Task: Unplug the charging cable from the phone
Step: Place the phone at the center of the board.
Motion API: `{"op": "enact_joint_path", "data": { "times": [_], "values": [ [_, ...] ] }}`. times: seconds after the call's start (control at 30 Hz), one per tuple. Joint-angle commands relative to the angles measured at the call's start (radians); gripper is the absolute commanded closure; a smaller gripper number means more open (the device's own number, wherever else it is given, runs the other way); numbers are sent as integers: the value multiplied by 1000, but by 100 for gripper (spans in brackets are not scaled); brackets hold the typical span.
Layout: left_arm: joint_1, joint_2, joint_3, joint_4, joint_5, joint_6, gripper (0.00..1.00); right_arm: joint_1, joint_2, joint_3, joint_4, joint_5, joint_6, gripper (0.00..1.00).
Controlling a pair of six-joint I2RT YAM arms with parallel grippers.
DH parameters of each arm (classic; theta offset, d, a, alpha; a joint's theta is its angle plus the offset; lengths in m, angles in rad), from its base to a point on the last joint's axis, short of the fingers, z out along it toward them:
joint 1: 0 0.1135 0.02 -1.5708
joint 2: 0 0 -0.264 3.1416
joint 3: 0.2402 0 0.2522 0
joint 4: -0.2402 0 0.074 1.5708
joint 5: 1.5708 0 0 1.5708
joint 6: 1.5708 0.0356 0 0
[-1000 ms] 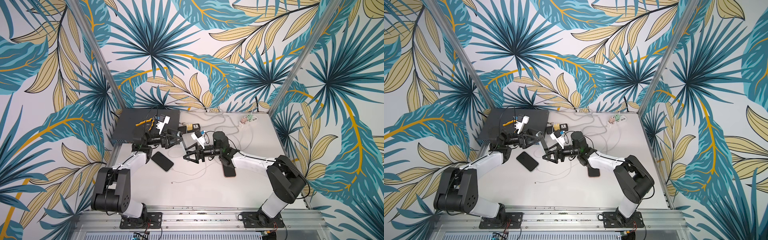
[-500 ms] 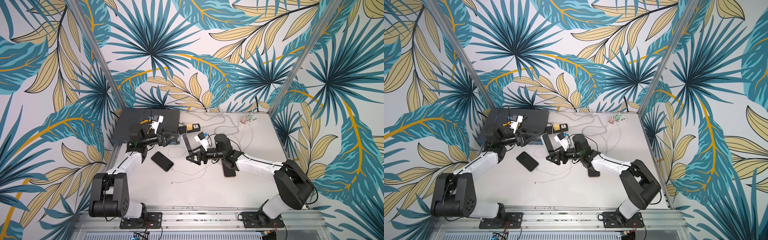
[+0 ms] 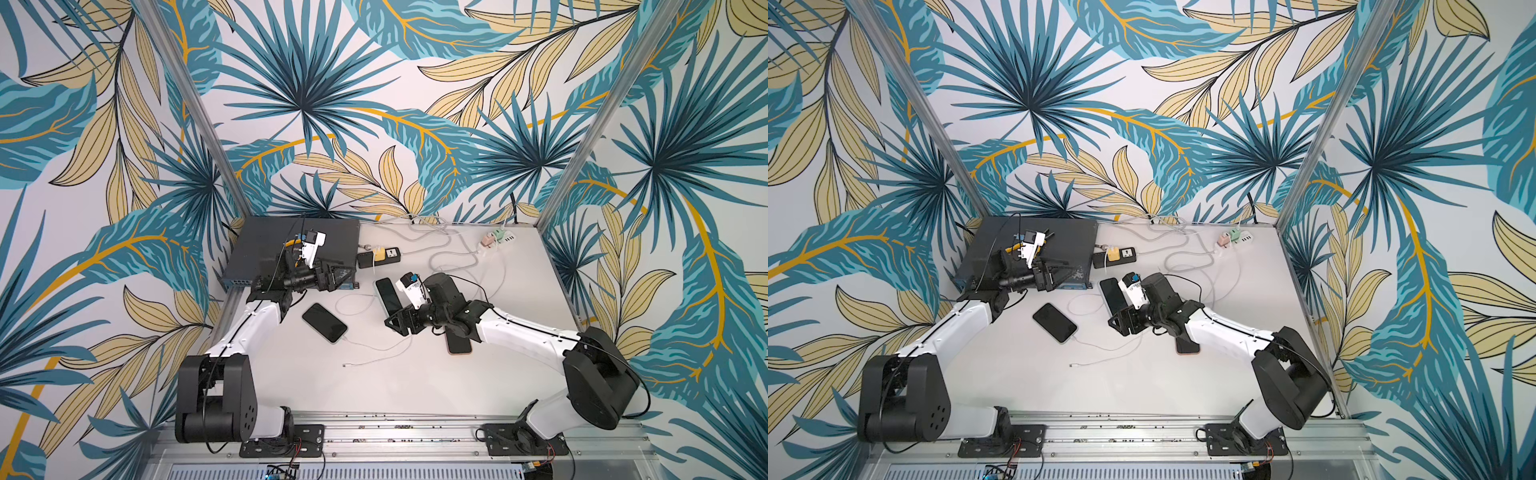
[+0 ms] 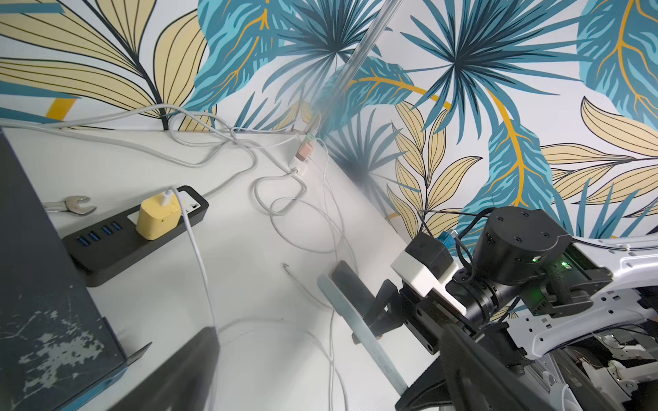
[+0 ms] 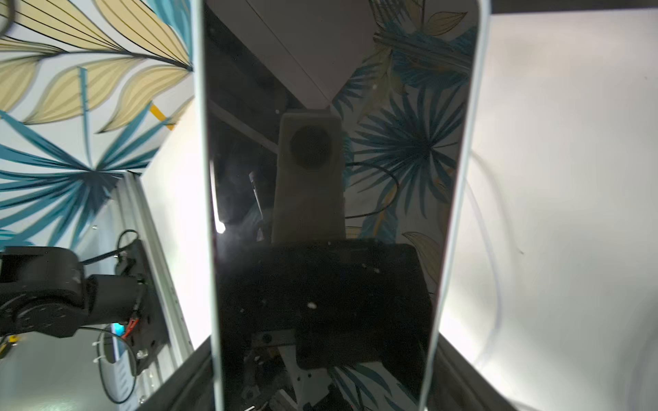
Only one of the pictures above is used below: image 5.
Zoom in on aluminium frame rail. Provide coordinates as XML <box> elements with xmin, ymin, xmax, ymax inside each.
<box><xmin>1</xmin><ymin>175</ymin><xmax>214</xmax><ymax>410</ymax></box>

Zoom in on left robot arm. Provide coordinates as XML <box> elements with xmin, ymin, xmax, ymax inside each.
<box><xmin>1</xmin><ymin>247</ymin><xmax>145</xmax><ymax>338</ymax></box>

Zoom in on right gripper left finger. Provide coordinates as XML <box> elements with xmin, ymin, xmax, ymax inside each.
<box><xmin>138</xmin><ymin>337</ymin><xmax>214</xmax><ymax>411</ymax></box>

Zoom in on mint case phone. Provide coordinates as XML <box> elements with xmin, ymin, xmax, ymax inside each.
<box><xmin>195</xmin><ymin>1</ymin><xmax>490</xmax><ymax>410</ymax></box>

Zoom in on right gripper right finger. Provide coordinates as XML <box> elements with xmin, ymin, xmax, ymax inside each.
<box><xmin>428</xmin><ymin>334</ymin><xmax>516</xmax><ymax>411</ymax></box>

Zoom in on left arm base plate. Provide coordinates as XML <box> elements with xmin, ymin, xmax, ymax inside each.
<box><xmin>115</xmin><ymin>240</ymin><xmax>170</xmax><ymax>374</ymax></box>

